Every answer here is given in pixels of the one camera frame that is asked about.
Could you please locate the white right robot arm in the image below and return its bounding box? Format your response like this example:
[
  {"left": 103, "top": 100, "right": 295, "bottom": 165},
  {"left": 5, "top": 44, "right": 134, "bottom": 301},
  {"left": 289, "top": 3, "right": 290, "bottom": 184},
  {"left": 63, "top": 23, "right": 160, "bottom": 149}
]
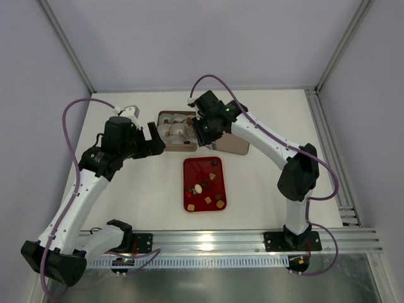
[{"left": 187, "top": 90, "right": 319, "bottom": 251}]

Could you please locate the gold tin box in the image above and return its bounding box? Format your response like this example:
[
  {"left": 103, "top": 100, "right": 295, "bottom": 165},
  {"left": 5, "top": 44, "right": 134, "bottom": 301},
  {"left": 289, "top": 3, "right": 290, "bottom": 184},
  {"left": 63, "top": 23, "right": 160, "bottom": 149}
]
[{"left": 157, "top": 110, "right": 198, "bottom": 152}]

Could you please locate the aluminium rail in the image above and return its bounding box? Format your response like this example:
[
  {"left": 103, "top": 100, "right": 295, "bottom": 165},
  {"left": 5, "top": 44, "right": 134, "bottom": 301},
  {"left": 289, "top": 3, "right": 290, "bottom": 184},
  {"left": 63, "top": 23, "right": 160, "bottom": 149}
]
[
  {"left": 150, "top": 227, "right": 383, "bottom": 254},
  {"left": 305, "top": 88, "right": 362, "bottom": 228}
]

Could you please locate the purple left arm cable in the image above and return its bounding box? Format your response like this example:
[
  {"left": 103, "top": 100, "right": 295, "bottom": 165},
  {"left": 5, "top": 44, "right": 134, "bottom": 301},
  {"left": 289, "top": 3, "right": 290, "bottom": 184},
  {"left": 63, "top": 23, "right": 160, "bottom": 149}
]
[{"left": 40, "top": 98, "right": 162, "bottom": 299}]

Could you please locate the gold tin lid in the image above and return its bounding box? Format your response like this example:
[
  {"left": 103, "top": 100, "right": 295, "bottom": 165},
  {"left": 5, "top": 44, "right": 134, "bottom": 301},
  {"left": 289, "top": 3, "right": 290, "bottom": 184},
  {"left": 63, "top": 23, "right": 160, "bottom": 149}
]
[{"left": 213, "top": 133, "right": 250, "bottom": 155}]

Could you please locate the white round spiral chocolate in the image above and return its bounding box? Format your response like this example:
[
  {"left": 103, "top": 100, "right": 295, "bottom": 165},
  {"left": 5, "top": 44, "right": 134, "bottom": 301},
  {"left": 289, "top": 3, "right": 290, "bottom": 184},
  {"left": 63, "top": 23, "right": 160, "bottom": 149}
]
[{"left": 194, "top": 184, "right": 203, "bottom": 194}]

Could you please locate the red lacquer tray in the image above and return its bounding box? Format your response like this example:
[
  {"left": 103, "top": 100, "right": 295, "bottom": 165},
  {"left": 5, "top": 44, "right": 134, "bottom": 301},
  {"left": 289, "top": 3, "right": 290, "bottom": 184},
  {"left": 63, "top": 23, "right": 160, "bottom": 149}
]
[{"left": 182, "top": 156, "right": 227, "bottom": 213}]

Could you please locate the right side aluminium rail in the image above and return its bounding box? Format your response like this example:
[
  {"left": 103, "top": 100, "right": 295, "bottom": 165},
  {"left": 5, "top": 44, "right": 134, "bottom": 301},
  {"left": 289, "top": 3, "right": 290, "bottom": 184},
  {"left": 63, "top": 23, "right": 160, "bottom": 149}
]
[{"left": 305, "top": 88, "right": 362, "bottom": 228}]

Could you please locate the aluminium front rail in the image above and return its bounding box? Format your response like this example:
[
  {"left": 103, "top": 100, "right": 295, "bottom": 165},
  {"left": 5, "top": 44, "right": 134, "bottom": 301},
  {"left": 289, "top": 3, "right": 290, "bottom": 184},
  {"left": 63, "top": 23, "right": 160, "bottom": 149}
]
[{"left": 150, "top": 227, "right": 383, "bottom": 254}]

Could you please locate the slotted cable duct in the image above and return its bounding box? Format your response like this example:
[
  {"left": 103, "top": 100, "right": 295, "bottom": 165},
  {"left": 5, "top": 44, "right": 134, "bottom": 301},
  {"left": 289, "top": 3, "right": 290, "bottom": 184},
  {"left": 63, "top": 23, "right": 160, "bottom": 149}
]
[{"left": 87, "top": 254, "right": 289, "bottom": 270}]

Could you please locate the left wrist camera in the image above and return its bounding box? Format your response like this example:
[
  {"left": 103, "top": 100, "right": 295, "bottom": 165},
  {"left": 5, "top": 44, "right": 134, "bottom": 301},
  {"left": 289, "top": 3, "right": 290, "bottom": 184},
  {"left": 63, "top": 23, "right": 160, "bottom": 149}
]
[{"left": 112, "top": 105, "right": 140, "bottom": 119}]

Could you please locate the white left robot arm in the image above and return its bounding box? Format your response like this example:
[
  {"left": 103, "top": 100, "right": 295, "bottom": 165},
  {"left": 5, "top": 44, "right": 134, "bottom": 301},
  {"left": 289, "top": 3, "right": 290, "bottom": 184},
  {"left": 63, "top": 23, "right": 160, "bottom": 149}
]
[{"left": 21, "top": 116, "right": 165, "bottom": 287}]

